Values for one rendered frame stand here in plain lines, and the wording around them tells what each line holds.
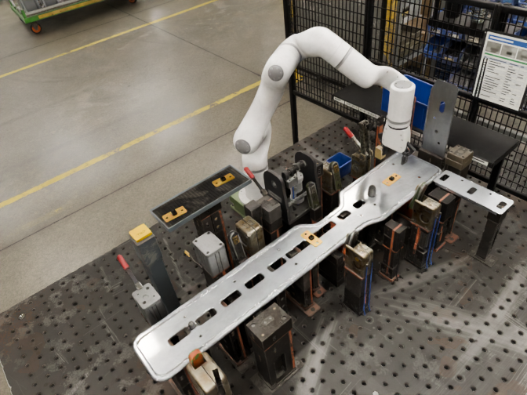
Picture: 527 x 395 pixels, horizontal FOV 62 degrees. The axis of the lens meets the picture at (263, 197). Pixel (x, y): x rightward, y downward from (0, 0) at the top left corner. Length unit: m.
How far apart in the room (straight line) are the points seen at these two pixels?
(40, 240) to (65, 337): 1.72
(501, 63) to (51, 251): 2.99
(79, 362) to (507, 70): 2.05
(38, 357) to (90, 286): 0.35
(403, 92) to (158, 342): 1.15
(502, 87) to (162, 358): 1.69
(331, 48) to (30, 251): 2.69
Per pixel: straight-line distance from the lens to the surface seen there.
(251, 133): 1.82
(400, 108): 1.64
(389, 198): 1.79
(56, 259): 3.42
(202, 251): 1.50
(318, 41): 1.59
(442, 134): 1.99
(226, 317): 1.45
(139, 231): 1.56
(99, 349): 1.91
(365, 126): 1.83
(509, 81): 2.10
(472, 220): 2.21
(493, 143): 2.12
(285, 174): 1.62
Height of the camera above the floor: 2.20
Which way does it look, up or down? 41 degrees down
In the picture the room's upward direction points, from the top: 8 degrees counter-clockwise
